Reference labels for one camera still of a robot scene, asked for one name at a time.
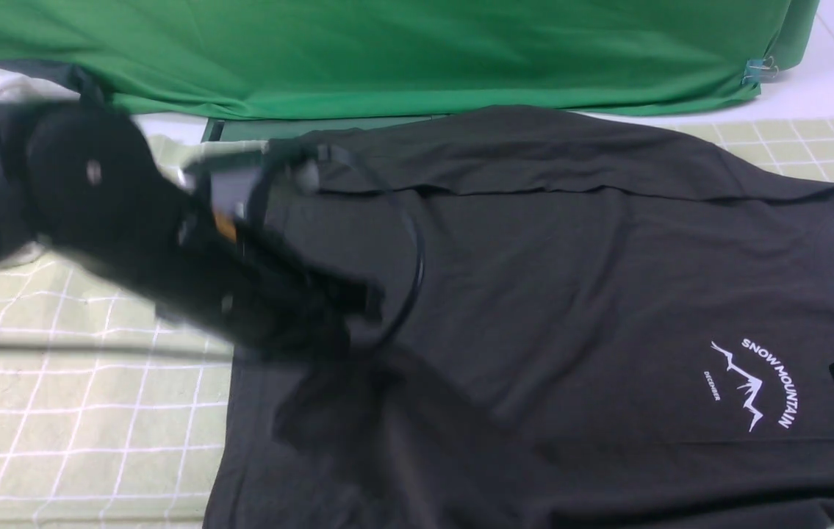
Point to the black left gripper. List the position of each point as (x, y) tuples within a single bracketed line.
[(308, 306)]

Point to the dark gray long-sleeve top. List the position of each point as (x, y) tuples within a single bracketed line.
[(620, 326)]

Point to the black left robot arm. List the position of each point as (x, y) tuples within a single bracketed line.
[(81, 181)]

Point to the green checkered table cloth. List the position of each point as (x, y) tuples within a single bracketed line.
[(115, 416)]

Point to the green backdrop cloth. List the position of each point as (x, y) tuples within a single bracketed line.
[(304, 60)]

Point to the dark gray garment behind shirt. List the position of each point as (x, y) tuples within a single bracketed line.
[(68, 75)]

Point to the teal binder clip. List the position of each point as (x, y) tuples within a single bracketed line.
[(759, 70)]

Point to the dark green metal rail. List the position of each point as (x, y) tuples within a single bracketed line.
[(244, 130)]

